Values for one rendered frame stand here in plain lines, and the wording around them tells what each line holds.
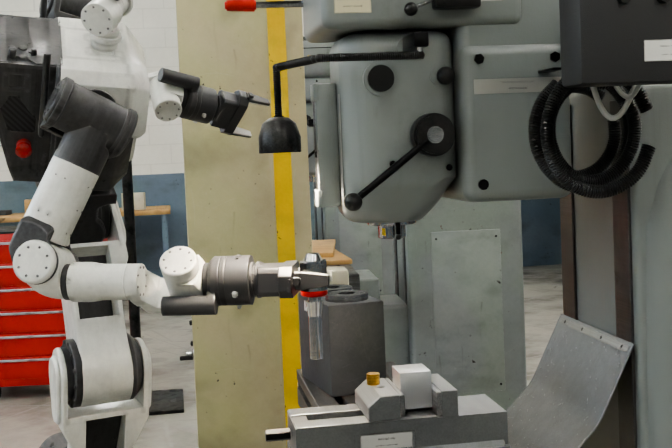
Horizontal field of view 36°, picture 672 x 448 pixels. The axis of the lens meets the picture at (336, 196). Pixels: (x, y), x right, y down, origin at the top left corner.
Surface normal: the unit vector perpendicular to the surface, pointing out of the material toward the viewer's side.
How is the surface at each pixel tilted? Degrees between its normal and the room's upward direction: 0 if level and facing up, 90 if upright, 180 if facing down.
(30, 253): 78
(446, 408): 90
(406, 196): 118
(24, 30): 35
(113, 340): 61
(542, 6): 90
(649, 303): 89
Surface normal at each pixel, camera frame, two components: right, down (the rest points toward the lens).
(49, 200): -0.11, -0.16
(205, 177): 0.16, 0.04
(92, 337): 0.37, -0.46
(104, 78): 0.33, -0.21
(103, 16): -0.21, 0.51
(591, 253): -0.99, 0.05
